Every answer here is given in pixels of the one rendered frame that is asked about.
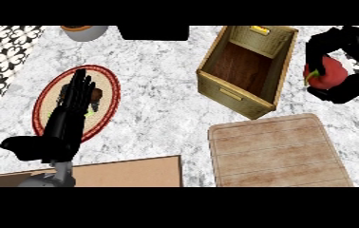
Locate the red bell pepper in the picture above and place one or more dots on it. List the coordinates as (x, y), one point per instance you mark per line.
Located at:
(333, 73)

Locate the black appliance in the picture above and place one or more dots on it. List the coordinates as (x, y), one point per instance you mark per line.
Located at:
(155, 32)

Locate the tan wicker basket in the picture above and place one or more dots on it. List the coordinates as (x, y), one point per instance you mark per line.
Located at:
(243, 70)

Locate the pale wooden cutting board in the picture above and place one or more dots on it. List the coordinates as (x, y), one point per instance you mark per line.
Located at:
(279, 152)

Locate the oval red-rimmed placemat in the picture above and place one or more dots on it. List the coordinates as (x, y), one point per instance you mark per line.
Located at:
(106, 111)

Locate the grey pot with orange rim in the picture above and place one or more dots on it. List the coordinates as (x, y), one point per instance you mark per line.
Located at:
(85, 32)

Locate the brown food item with green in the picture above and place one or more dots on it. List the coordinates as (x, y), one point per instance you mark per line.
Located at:
(97, 96)

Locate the flat brown board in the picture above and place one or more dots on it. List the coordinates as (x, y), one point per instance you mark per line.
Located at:
(131, 173)

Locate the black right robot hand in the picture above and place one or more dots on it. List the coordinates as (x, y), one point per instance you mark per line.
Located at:
(341, 94)

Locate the black white patterned panel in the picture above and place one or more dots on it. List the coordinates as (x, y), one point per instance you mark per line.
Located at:
(14, 53)

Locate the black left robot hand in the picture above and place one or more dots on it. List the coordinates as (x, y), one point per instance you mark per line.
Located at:
(66, 127)

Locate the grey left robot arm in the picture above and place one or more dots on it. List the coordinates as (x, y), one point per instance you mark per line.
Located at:
(56, 176)

